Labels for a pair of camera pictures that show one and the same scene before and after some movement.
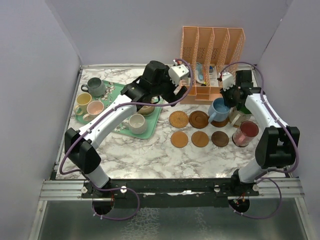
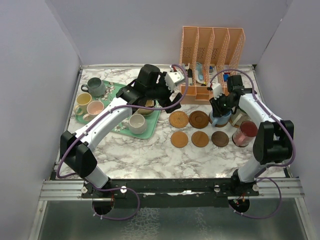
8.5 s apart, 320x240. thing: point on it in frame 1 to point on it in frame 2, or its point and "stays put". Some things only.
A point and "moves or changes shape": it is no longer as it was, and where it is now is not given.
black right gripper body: x=229 y=95 to x=222 y=105
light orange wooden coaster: x=179 y=139 stays put
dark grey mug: x=96 y=87 stays put
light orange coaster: x=200 y=139 stays put
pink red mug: x=247 y=131 stays put
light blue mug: x=218 y=111 moves or changes shape
